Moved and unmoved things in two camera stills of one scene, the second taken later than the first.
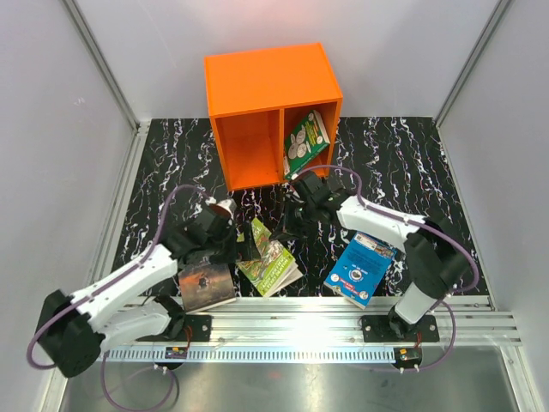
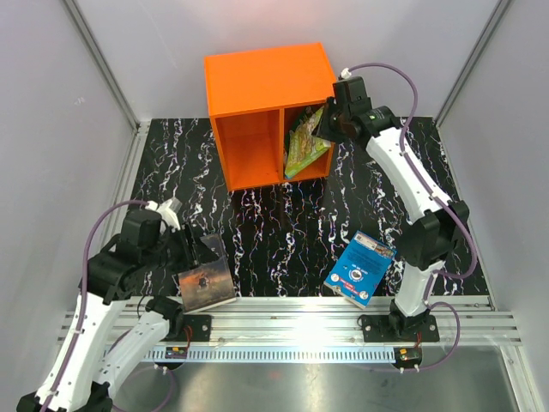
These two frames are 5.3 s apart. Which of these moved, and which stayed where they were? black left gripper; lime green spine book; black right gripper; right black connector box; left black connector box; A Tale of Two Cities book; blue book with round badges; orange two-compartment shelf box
Moved: black right gripper; lime green spine book; black left gripper
Stayed: A Tale of Two Cities book; orange two-compartment shelf box; left black connector box; right black connector box; blue book with round badges
